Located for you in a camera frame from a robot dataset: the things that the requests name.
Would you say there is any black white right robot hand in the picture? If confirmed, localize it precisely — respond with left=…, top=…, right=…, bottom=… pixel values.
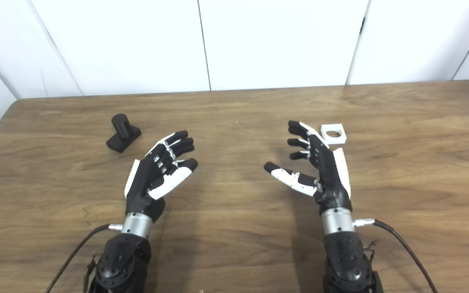
left=264, top=120, right=353, bottom=214

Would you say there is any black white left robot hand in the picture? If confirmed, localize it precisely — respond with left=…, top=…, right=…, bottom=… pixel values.
left=124, top=130, right=199, bottom=223

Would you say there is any white square piece with hole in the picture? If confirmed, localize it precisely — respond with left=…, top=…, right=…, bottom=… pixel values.
left=320, top=124, right=347, bottom=145

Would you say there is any black peg with square base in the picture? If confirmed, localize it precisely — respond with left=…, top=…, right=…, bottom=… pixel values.
left=106, top=114, right=142, bottom=154

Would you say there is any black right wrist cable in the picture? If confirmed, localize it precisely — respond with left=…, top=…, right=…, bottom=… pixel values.
left=353, top=218, right=438, bottom=293

